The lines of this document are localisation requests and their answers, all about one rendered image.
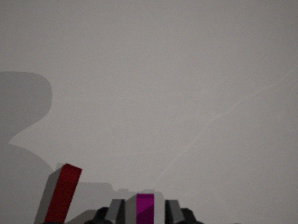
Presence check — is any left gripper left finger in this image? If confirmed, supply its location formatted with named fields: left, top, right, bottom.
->
left=42, top=199, right=125, bottom=224

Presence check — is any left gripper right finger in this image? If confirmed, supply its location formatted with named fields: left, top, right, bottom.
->
left=165, top=200, right=204, bottom=224

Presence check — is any magenta rod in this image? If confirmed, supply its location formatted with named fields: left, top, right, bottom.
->
left=136, top=194, right=154, bottom=224

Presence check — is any dark red rod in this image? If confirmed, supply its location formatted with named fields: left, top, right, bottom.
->
left=44, top=163, right=82, bottom=223

